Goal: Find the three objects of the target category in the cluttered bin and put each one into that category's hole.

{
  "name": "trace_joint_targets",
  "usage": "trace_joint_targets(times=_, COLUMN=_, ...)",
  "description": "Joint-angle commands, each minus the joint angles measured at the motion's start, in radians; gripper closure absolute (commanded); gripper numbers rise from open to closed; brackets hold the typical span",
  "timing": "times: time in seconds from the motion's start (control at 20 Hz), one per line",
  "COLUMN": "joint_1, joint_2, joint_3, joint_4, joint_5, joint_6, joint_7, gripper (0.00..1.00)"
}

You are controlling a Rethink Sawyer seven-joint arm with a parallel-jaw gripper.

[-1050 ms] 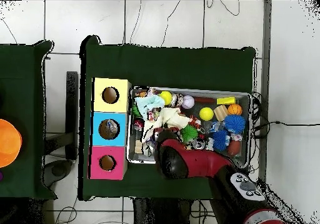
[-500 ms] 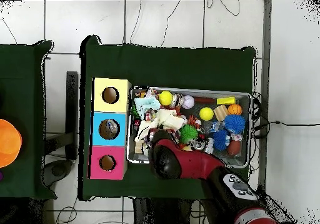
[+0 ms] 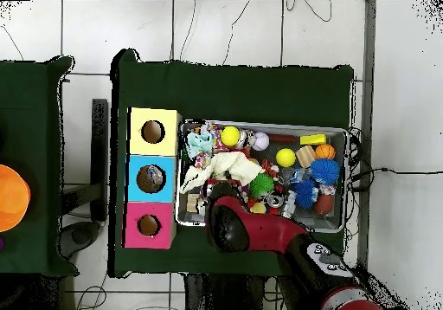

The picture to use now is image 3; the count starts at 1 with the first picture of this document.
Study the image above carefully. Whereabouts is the cream waffle cloth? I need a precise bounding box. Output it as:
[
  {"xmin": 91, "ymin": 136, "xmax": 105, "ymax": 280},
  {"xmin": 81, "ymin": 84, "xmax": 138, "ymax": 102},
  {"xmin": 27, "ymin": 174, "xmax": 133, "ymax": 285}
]
[{"xmin": 179, "ymin": 150, "xmax": 265, "ymax": 195}]

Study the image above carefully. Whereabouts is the mint waffle cloth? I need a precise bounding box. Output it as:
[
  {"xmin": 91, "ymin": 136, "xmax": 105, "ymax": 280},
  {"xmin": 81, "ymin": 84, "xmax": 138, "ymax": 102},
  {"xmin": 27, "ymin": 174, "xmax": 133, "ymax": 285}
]
[{"xmin": 186, "ymin": 131, "xmax": 215, "ymax": 158}]

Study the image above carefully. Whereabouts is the blue label clear plastic bottle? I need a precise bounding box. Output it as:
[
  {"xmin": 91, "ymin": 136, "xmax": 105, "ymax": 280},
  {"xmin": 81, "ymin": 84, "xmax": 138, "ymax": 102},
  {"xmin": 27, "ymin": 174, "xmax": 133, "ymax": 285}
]
[{"xmin": 279, "ymin": 166, "xmax": 311, "ymax": 186}]

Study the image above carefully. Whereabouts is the wooden three-hole box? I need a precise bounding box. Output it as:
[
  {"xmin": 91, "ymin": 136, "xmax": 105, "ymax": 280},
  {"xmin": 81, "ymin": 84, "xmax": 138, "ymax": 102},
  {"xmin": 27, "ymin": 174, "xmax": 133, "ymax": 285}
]
[{"xmin": 122, "ymin": 107, "xmax": 183, "ymax": 249}]

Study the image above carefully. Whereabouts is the white baseball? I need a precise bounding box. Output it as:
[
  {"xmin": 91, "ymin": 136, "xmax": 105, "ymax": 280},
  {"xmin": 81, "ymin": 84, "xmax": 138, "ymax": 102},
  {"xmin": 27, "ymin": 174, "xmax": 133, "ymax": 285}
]
[{"xmin": 251, "ymin": 131, "xmax": 271, "ymax": 152}]

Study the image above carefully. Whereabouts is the green spiky ball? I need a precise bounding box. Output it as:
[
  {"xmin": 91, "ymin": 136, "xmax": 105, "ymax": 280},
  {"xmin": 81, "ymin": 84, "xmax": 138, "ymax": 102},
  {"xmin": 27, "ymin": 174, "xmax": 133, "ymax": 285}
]
[{"xmin": 248, "ymin": 172, "xmax": 276, "ymax": 199}]

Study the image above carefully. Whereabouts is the smooth yellow ball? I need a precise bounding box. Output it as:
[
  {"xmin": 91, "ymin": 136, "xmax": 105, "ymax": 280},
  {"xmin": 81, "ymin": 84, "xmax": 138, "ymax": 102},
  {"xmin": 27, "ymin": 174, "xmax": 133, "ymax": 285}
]
[{"xmin": 275, "ymin": 147, "xmax": 297, "ymax": 168}]

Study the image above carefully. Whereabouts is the dark green table cloth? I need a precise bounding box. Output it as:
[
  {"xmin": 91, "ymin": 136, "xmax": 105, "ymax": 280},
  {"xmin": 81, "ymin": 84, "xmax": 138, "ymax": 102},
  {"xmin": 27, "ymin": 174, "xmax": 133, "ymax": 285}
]
[
  {"xmin": 0, "ymin": 55, "xmax": 80, "ymax": 278},
  {"xmin": 108, "ymin": 48, "xmax": 356, "ymax": 283}
]

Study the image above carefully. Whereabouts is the large blue spiky ball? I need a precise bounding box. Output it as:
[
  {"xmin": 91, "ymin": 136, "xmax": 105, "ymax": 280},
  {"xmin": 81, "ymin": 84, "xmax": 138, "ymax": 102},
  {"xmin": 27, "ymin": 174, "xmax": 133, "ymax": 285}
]
[{"xmin": 309, "ymin": 158, "xmax": 341, "ymax": 186}]

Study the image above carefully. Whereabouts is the small orange basketball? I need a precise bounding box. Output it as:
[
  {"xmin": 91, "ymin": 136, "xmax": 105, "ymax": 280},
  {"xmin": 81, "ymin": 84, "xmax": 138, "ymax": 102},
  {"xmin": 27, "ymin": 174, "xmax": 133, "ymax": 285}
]
[{"xmin": 314, "ymin": 143, "xmax": 337, "ymax": 161}]

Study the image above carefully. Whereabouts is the reddish brown ball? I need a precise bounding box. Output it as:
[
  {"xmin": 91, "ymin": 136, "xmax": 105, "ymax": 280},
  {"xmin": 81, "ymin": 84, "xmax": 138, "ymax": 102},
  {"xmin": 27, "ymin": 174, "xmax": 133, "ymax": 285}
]
[{"xmin": 313, "ymin": 193, "xmax": 336, "ymax": 217}]

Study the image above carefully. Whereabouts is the black upright panel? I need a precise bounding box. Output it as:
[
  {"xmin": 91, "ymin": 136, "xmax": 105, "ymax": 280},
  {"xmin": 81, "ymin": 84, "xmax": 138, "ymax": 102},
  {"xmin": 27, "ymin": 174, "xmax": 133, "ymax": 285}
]
[{"xmin": 90, "ymin": 98, "xmax": 109, "ymax": 223}]

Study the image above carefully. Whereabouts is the grey rounded base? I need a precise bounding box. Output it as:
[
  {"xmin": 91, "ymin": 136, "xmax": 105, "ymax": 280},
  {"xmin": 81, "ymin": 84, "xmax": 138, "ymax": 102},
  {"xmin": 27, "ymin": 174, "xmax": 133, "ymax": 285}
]
[{"xmin": 56, "ymin": 220, "xmax": 102, "ymax": 260}]

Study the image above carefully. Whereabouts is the orange round object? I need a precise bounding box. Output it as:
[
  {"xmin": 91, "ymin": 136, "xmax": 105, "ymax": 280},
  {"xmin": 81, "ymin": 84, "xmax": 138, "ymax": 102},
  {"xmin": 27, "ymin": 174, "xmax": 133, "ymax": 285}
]
[{"xmin": 0, "ymin": 164, "xmax": 32, "ymax": 234}]

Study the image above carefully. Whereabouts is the shallow wire mesh bin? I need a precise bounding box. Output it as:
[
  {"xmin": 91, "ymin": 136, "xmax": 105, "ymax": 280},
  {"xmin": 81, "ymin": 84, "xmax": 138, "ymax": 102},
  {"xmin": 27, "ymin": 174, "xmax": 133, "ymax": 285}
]
[{"xmin": 175, "ymin": 117, "xmax": 350, "ymax": 234}]

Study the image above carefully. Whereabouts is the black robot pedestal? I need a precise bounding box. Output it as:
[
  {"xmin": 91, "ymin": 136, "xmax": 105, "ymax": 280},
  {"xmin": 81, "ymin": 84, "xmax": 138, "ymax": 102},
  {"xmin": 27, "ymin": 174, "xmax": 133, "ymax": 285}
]
[{"xmin": 183, "ymin": 273, "xmax": 269, "ymax": 310}]

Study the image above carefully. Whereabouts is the long black cable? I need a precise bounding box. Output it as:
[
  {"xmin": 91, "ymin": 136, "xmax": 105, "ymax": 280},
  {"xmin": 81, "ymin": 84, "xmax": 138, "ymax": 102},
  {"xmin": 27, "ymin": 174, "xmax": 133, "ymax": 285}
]
[{"xmin": 347, "ymin": 165, "xmax": 443, "ymax": 177}]

